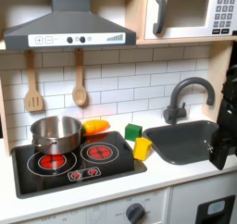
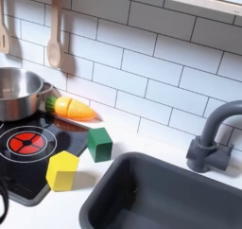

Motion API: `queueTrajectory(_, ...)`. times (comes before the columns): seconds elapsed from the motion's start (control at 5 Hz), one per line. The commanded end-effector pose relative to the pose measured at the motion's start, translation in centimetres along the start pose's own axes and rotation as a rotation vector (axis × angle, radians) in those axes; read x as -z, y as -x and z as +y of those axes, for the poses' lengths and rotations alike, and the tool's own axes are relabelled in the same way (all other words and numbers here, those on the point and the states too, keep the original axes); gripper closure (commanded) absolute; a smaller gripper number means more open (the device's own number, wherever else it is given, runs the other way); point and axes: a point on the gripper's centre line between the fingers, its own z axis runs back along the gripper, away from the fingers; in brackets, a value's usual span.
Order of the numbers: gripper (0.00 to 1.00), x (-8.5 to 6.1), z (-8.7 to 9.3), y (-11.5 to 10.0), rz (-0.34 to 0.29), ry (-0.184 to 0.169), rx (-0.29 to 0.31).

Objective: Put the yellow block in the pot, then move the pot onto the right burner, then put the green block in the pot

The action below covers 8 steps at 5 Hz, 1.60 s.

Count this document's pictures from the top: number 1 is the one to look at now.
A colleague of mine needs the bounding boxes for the yellow block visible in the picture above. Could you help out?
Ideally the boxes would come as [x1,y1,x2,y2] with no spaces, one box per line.
[132,137,154,162]

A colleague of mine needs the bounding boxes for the green block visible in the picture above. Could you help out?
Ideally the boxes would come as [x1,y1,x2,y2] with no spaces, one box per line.
[124,123,143,143]

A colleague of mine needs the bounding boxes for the dark grey sink basin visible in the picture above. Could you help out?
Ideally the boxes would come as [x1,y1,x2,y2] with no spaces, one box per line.
[142,119,237,166]

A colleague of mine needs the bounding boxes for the dark grey tap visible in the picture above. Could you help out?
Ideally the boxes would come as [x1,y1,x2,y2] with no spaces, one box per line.
[162,77,216,126]

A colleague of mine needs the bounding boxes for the black stove cooktop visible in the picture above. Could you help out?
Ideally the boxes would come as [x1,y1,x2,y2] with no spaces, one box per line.
[11,131,148,200]

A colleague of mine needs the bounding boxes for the grey oven knob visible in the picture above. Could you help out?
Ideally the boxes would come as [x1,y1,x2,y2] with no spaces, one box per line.
[125,202,146,224]

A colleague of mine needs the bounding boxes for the wooden shelf board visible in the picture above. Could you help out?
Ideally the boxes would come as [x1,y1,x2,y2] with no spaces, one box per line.
[135,35,237,46]

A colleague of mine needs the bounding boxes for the white toy microwave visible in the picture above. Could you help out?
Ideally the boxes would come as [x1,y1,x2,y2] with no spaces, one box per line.
[143,0,237,41]

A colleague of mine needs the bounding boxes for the orange toy carrot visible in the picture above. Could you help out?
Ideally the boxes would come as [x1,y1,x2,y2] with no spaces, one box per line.
[81,119,111,137]

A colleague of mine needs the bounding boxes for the wooden spoon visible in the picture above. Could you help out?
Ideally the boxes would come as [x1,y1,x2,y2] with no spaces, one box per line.
[72,48,89,107]

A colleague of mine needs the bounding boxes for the steel pot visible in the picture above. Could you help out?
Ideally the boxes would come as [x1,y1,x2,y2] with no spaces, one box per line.
[30,116,83,156]

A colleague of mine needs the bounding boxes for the grey range hood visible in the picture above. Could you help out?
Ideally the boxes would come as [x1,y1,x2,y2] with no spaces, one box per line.
[3,0,137,51]

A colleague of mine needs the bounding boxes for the wooden slotted spatula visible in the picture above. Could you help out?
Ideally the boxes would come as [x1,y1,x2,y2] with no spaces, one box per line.
[23,50,44,113]

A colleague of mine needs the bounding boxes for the grey microwave door handle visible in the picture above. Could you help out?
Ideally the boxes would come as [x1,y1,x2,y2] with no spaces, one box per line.
[152,0,168,36]

